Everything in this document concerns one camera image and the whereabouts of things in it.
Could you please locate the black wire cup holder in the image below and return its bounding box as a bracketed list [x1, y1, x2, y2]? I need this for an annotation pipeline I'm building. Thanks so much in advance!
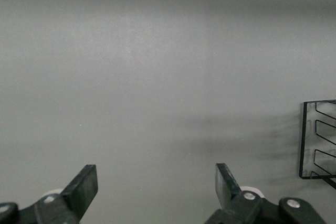
[298, 99, 336, 190]

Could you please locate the dark grey table mat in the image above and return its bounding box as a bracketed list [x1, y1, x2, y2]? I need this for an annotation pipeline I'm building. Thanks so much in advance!
[0, 0, 336, 224]

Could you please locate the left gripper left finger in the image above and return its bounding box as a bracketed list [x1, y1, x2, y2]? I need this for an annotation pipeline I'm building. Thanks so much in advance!
[0, 165, 98, 224]

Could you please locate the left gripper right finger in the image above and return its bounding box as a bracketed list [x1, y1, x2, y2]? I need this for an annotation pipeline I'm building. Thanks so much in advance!
[204, 163, 329, 224]

